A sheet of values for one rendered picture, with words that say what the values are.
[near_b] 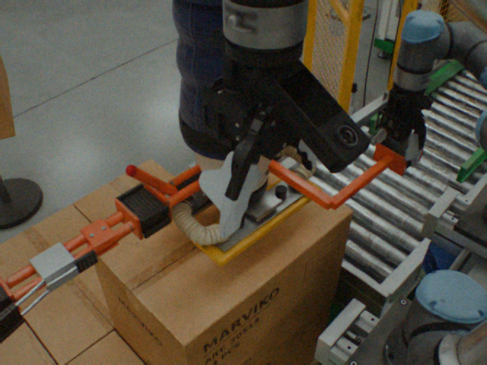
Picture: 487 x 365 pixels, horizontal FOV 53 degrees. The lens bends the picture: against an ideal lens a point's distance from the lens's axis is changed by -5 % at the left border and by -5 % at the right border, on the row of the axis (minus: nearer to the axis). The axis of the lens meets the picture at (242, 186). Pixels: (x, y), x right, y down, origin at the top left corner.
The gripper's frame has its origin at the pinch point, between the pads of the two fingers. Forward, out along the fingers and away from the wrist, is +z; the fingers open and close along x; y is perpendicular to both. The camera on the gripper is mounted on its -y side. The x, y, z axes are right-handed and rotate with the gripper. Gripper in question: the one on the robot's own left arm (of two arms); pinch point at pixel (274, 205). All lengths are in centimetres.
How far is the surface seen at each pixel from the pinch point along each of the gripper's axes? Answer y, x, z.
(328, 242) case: 19, -49, 63
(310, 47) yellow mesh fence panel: 129, -197, 98
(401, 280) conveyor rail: 3, -76, 93
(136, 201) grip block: 42, -8, 32
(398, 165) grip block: 8, -57, 34
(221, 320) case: 21, -11, 59
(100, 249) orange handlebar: 38, 5, 34
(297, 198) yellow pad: 25, -41, 44
